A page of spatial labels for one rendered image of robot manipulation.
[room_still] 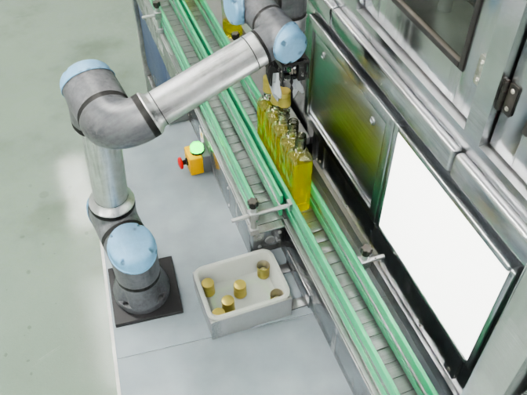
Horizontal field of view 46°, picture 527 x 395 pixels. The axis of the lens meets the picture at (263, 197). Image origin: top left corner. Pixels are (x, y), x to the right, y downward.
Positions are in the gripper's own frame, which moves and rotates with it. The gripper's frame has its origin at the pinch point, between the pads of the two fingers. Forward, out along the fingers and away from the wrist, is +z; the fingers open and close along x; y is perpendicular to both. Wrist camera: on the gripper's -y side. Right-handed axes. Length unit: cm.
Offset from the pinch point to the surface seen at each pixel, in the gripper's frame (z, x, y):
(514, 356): -54, -21, 105
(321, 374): 44, -10, 56
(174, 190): 44, -29, -18
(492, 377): -49, -21, 104
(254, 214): 22.2, -14.7, 18.5
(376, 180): 7.2, 12.5, 30.5
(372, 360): 26, -3, 65
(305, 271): 33.2, -5.4, 32.6
